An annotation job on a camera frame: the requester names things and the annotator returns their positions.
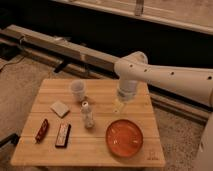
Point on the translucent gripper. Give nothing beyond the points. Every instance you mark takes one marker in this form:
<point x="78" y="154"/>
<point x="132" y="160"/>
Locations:
<point x="119" y="105"/>

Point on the wooden table board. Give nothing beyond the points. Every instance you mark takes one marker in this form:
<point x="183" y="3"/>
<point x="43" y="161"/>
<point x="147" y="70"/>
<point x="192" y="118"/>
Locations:
<point x="87" y="147"/>

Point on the small white bottle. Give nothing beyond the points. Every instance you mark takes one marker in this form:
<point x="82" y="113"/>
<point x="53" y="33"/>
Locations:
<point x="87" y="115"/>

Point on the white plastic cup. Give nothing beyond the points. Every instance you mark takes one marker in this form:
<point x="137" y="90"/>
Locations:
<point x="77" y="88"/>

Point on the white square sponge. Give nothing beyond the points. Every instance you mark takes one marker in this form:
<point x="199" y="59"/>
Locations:
<point x="59" y="108"/>

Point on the black table leg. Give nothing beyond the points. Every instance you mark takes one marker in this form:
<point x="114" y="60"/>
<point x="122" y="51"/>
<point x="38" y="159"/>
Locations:
<point x="13" y="139"/>

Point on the dark red rectangular case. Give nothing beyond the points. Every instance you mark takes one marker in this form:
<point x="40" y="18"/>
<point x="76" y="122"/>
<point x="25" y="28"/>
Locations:
<point x="63" y="135"/>

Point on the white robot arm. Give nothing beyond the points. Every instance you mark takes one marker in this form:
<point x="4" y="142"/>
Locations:
<point x="193" y="83"/>

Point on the long metal rail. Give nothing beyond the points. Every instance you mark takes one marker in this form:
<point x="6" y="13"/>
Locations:
<point x="62" y="46"/>

